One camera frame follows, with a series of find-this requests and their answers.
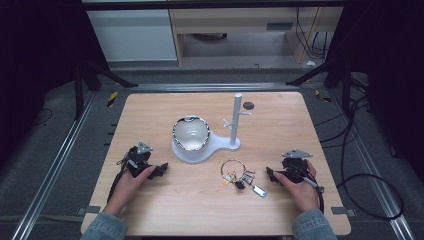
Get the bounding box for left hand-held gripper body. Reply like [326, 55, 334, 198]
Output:
[125, 141, 155, 179]

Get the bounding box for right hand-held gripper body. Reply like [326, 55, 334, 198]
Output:
[280, 148, 314, 185]

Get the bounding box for metal key ring with keys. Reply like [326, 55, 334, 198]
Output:
[219, 158, 269, 199]

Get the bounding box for person's right hand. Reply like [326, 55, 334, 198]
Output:
[273, 159, 321, 213]

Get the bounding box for person's left hand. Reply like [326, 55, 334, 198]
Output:
[103, 165, 158, 217]

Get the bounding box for white bowl with silver rim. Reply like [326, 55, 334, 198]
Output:
[171, 115, 212, 153]

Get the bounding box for white pegged stand with base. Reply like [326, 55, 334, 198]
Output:
[170, 92, 252, 165]

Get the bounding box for yellow black striped tape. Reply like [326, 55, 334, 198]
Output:
[106, 90, 119, 108]

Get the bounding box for black metal stand leg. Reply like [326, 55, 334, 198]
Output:
[72, 58, 140, 121]
[285, 56, 353, 116]

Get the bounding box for white cabinet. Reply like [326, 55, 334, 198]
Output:
[85, 8, 178, 63]

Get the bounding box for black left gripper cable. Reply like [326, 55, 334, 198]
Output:
[106, 153, 135, 204]

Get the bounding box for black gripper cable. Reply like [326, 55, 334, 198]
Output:
[293, 163, 326, 215]
[106, 153, 135, 204]

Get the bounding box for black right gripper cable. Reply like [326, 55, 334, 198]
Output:
[293, 163, 326, 215]

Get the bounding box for black floor cable loop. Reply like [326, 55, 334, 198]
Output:
[313, 76, 406, 222]

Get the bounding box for metal floor rail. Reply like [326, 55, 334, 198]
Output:
[328, 89, 418, 240]
[11, 91, 98, 240]
[128, 82, 301, 93]

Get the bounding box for black cables under desk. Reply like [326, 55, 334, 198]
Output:
[294, 7, 335, 61]

